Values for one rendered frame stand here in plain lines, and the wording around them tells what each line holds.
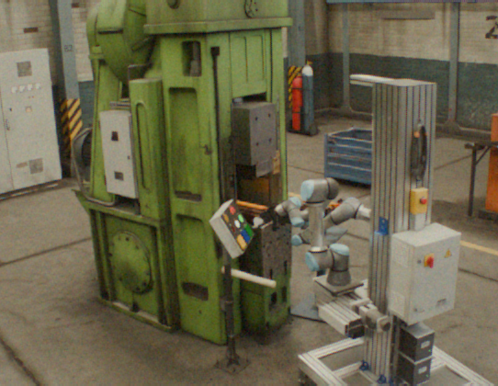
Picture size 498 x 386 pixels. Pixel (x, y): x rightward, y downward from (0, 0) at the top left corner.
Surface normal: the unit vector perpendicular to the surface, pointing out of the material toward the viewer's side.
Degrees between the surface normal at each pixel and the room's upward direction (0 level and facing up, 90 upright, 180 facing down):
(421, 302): 91
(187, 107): 89
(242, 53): 90
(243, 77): 90
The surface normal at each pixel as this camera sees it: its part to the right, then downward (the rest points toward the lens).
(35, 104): 0.66, 0.20
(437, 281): 0.44, 0.26
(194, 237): -0.62, 0.26
